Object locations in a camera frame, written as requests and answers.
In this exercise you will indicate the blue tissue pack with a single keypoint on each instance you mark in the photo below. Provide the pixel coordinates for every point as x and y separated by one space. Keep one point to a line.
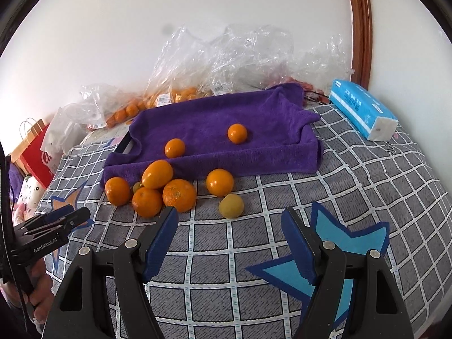
363 113

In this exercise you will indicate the pile of bagged tangerines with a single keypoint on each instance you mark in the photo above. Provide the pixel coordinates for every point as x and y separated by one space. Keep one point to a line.
183 94
123 114

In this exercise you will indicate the white plastic bag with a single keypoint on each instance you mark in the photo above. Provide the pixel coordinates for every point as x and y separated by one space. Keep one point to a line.
67 127

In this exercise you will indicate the small yellow round fruit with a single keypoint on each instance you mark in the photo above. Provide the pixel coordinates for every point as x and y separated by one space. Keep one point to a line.
231 205

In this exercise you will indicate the round orange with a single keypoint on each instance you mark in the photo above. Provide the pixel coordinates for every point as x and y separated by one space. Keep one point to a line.
175 148
237 133
147 202
220 182
117 191

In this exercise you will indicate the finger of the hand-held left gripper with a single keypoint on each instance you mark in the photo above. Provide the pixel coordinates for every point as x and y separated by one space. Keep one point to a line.
72 220
58 212

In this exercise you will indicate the purple cloth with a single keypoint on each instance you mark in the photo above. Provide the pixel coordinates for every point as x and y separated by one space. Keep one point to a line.
16 183

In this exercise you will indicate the black tray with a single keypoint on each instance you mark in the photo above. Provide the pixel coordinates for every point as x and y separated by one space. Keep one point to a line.
123 146

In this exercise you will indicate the wooden door frame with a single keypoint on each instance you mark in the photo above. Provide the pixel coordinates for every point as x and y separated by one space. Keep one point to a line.
362 24

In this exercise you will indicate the small green-brown fruit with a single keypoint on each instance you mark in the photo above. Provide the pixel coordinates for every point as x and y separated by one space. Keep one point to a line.
137 186

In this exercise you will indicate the purple towel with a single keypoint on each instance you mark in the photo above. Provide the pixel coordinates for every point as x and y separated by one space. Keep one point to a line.
212 113

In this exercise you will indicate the clear plastic bag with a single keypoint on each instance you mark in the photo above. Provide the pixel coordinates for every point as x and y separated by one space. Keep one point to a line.
95 95
247 56
176 60
321 63

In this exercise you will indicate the white dotted plush toy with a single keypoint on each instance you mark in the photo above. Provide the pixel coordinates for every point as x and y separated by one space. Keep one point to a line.
30 192

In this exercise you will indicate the large bumpy orange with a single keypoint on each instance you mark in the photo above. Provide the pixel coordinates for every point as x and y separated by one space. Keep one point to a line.
179 195

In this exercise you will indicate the red paper bag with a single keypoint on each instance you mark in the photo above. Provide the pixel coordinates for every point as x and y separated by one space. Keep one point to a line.
33 159

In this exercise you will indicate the grey checked bedsheet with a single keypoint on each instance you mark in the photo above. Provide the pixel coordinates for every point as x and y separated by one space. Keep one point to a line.
247 240

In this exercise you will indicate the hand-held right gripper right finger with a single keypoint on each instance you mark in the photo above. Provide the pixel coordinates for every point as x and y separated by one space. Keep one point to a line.
300 245

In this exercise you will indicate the person's left hand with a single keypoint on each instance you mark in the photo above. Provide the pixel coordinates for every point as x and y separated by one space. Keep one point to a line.
44 289

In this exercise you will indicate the pink plush toy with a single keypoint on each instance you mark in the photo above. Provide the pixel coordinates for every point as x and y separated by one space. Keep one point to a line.
21 215

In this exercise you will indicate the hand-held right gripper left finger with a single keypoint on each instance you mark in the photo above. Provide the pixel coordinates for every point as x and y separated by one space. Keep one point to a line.
162 242

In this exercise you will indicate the oval orange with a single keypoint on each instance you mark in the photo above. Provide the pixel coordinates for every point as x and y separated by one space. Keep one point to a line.
157 174

